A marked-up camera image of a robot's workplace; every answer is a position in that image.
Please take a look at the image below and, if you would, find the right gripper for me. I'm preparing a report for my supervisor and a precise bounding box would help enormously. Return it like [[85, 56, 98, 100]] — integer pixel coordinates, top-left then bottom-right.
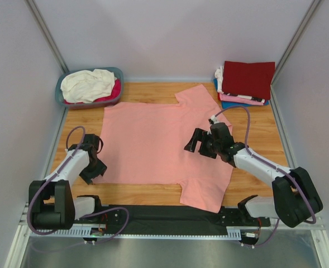
[[184, 129, 221, 160]]

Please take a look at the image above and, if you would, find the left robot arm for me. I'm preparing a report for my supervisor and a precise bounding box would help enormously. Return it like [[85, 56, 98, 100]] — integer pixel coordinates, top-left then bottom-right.
[[27, 134, 107, 233]]

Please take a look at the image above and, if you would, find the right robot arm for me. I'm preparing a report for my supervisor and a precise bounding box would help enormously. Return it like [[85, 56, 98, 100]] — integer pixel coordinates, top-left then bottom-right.
[[184, 122, 323, 228]]

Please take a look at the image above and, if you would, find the blue folded t-shirt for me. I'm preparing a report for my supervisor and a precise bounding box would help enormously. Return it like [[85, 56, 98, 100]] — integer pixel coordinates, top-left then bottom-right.
[[213, 78, 269, 109]]

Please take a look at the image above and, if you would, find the pink printed folded t-shirt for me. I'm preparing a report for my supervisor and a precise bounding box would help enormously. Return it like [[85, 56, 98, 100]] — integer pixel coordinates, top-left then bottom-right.
[[218, 93, 266, 106]]

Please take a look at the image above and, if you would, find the white folded t-shirt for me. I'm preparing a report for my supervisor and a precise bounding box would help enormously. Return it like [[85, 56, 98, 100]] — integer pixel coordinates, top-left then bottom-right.
[[214, 66, 223, 94]]

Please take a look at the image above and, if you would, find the dark red folded t-shirt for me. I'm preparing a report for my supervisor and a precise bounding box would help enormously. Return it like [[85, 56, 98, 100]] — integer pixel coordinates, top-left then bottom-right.
[[222, 61, 275, 100]]

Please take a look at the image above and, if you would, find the magenta t-shirt in basket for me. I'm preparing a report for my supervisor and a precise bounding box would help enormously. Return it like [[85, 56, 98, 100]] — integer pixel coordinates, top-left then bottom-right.
[[63, 79, 121, 104]]

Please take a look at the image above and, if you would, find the cream white t-shirt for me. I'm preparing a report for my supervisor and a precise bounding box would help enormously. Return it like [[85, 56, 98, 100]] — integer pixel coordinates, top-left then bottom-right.
[[60, 69, 117, 103]]

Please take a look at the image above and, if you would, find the grey laundry basket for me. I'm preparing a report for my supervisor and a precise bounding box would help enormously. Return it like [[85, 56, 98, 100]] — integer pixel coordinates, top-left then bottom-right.
[[55, 67, 124, 109]]

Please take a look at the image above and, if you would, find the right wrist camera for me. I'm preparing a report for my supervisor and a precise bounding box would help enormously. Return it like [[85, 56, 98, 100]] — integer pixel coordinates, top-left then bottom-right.
[[208, 115, 220, 126]]

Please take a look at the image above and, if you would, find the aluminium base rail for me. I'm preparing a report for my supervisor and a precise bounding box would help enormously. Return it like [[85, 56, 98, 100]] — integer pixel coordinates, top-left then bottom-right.
[[18, 202, 326, 240]]

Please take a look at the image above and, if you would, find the right aluminium frame post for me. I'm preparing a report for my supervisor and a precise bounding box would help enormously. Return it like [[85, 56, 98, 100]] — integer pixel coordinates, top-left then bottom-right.
[[270, 0, 325, 82]]

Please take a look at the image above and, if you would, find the aluminium frame post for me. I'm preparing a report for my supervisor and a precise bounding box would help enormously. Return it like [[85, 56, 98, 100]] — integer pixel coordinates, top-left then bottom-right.
[[24, 0, 69, 73], [270, 0, 325, 82]]

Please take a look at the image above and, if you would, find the left aluminium frame post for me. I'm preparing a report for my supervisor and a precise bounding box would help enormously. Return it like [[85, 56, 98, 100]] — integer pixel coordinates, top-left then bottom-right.
[[24, 0, 69, 73]]

